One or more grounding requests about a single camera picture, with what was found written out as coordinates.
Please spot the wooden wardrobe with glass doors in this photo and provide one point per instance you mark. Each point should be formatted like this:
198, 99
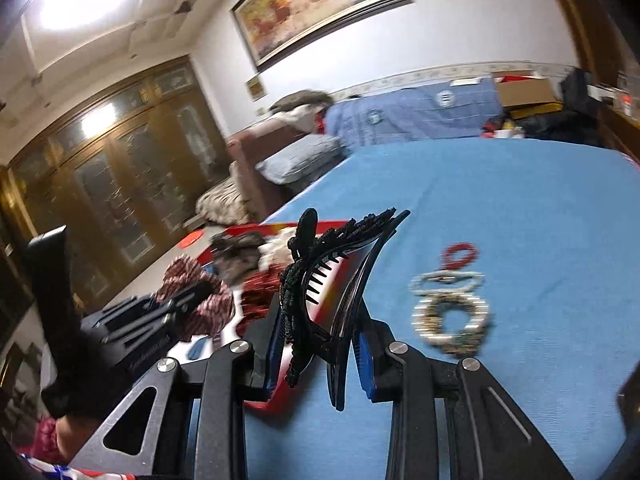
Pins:
110, 170

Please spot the cardboard box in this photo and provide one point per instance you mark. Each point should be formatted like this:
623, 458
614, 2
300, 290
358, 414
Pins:
525, 91

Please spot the black beaded hair clip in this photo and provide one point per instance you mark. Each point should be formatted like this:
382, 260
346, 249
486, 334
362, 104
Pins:
300, 240

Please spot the grey black scrunchie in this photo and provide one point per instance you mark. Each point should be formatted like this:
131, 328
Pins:
235, 257

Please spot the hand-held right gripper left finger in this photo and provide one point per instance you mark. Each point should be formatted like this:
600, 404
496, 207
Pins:
274, 355

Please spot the black bag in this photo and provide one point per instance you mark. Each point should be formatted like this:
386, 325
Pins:
582, 95

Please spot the striped red blue cloth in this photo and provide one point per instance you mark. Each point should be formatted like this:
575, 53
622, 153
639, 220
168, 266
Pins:
65, 470

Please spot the blue bed sheet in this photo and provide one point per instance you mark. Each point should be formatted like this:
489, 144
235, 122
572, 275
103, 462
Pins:
500, 200

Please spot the wooden bed frame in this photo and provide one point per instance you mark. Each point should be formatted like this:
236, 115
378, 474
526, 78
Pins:
612, 125

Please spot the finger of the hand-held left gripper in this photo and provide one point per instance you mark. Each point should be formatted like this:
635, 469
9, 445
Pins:
170, 305

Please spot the pink striped scrunchie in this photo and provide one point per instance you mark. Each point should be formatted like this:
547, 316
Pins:
200, 305

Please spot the orange round disc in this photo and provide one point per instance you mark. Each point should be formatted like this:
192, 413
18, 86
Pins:
190, 240

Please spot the brown headboard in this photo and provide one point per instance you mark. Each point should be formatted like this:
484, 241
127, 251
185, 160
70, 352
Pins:
250, 160

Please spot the framed painting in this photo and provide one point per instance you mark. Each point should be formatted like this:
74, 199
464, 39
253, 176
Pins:
320, 5

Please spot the patterned brown pillow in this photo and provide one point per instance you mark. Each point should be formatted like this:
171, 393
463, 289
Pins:
225, 202

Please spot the grey pillow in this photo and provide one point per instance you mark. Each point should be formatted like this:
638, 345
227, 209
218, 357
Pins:
300, 160

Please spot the red patterned scrunchie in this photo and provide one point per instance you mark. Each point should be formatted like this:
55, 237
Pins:
257, 295

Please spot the small yellow wall picture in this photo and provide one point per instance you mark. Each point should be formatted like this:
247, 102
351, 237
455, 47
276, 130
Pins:
255, 87

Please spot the blue plaid quilt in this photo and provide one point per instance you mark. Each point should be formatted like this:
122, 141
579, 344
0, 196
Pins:
415, 110

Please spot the person's left forearm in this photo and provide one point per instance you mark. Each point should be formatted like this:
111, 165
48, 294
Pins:
67, 440

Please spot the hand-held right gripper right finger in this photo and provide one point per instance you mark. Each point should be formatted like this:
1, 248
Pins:
364, 365

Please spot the red box with white inside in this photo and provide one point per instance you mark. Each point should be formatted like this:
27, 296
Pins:
332, 285

